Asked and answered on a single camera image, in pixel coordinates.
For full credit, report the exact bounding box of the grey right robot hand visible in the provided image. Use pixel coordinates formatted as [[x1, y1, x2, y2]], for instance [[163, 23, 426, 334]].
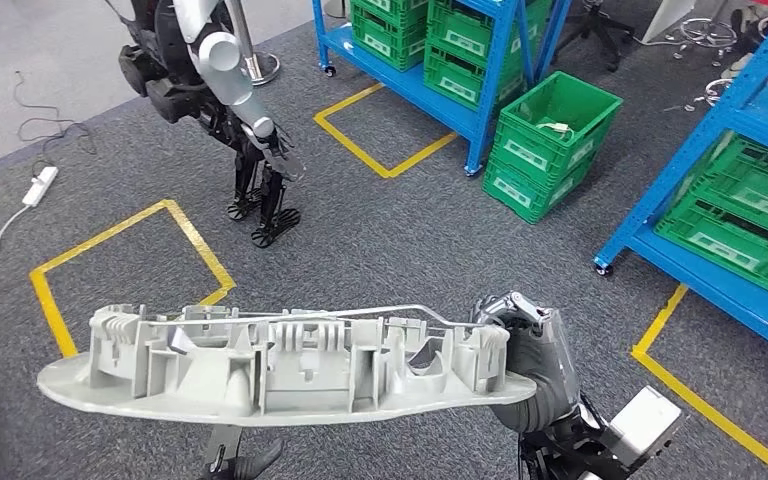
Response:
[[473, 291, 581, 400]]

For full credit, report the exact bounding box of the grey plastic wheel cover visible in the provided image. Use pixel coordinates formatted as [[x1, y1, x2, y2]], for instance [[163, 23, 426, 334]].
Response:
[[36, 303, 538, 427]]

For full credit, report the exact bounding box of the blue steel shelf rack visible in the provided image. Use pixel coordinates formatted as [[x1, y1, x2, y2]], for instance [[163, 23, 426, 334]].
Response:
[[592, 0, 768, 366], [311, 0, 574, 177]]

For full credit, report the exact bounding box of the yellow floor tape square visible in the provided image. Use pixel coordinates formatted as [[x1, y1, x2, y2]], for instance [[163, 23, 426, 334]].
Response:
[[630, 284, 768, 480], [29, 198, 236, 359], [312, 82, 458, 180]]

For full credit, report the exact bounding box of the open green plastic crate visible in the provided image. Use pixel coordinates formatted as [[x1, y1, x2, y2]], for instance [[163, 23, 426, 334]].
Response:
[[489, 71, 624, 195]]

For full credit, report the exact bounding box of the black office chair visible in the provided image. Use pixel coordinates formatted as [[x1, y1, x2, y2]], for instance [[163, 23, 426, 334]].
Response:
[[552, 0, 637, 73]]

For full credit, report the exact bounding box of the white board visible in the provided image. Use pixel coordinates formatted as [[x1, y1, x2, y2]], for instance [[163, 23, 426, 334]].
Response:
[[642, 0, 697, 44]]

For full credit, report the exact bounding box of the chrome stand pole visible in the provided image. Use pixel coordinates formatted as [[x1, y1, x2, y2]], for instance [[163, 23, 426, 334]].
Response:
[[224, 0, 281, 87]]

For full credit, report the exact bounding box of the black silver humanoid robot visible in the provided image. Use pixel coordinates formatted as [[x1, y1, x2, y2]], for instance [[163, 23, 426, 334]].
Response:
[[115, 0, 306, 250]]

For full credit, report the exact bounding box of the white power strip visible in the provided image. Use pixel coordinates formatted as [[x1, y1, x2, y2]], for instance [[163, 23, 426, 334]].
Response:
[[21, 165, 59, 207]]

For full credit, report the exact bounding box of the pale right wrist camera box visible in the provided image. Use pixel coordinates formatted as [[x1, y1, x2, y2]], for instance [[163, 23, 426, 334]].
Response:
[[605, 386, 685, 468]]

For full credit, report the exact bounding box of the thin black cable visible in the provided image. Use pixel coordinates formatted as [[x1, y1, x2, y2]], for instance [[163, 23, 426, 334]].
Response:
[[12, 69, 97, 177]]

